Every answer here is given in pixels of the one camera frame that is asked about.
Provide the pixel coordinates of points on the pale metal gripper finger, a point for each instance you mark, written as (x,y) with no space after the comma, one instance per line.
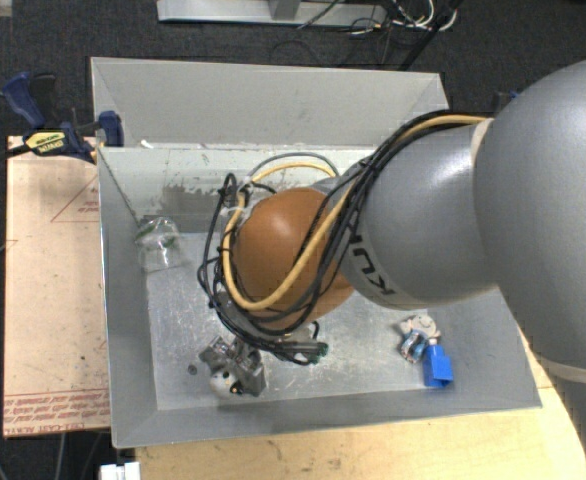
(250,375)
(219,353)

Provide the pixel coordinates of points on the small white ball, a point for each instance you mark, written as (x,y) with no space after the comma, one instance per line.
(219,383)

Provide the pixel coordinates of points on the small blue-white striped cylinder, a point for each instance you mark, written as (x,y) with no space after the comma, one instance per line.
(412,346)

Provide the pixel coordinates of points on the clear glass with green print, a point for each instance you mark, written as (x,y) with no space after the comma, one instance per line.
(157,245)

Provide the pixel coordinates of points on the white round toy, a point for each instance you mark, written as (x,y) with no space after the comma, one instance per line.
(421,324)

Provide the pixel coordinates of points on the blue plastic block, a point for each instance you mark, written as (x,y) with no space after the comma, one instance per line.
(437,368)

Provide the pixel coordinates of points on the brown cardboard board red print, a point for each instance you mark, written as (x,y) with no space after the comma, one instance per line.
(53,293)

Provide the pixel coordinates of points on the grey metal bin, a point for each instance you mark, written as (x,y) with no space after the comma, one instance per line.
(273,103)

